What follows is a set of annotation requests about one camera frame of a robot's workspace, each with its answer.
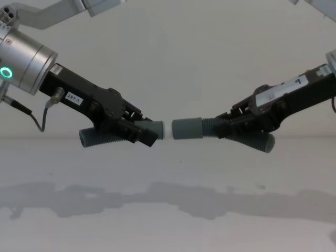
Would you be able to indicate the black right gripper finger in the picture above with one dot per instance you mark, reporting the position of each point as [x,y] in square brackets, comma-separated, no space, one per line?
[241,122]
[242,106]

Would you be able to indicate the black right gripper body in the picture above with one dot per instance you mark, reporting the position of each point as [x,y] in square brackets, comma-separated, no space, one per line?
[296,99]

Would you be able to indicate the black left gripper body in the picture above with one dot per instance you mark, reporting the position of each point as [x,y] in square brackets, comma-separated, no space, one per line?
[76,89]

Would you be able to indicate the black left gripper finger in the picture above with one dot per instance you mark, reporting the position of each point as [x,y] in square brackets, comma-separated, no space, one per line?
[132,111]
[131,132]

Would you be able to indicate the white tube connector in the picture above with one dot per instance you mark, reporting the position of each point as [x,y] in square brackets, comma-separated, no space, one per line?
[167,130]

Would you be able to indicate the white table cloth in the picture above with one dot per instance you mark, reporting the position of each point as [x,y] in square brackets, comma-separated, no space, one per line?
[168,204]

